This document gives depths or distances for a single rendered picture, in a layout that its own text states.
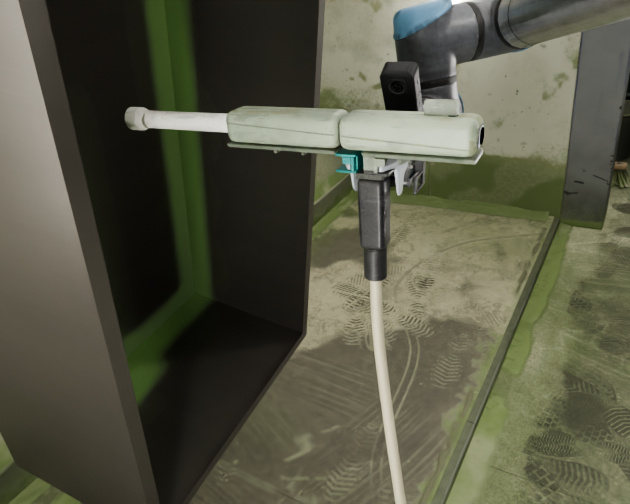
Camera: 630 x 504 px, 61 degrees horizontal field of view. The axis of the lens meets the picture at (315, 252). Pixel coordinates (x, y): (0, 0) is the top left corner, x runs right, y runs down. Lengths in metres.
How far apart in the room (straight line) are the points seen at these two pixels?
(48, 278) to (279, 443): 1.15
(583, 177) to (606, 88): 0.40
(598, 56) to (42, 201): 2.23
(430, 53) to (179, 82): 0.58
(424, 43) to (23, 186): 0.58
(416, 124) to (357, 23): 2.22
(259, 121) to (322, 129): 0.08
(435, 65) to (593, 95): 1.73
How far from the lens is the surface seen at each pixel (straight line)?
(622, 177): 3.23
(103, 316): 0.68
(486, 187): 2.79
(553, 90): 2.57
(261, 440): 1.74
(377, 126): 0.60
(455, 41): 0.89
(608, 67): 2.52
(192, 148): 1.28
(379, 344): 0.74
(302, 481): 1.62
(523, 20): 0.86
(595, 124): 2.59
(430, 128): 0.58
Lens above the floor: 1.35
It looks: 31 degrees down
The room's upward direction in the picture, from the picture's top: 9 degrees counter-clockwise
